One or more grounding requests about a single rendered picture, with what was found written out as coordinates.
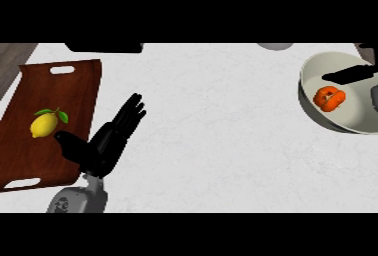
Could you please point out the brown wooden cutting board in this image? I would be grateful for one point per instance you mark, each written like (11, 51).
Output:
(34, 150)

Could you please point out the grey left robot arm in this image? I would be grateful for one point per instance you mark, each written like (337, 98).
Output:
(79, 200)

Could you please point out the yellow lemon with leaves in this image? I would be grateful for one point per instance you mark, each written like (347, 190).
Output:
(43, 125)

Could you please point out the brown grey object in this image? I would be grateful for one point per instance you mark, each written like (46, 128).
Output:
(366, 51)

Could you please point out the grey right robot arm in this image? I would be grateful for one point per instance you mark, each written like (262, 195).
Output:
(374, 98)

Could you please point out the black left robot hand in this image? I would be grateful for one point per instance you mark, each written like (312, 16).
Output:
(105, 143)

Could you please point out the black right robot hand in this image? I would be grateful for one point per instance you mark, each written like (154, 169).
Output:
(350, 75)

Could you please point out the pale beige bowl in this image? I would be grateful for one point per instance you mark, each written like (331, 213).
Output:
(355, 115)

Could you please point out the grey round object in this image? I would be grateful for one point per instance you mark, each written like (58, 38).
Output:
(275, 46)

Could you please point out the orange squash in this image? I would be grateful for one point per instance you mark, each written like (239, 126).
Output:
(330, 98)

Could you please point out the black appliance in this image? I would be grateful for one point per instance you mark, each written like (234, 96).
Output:
(104, 47)

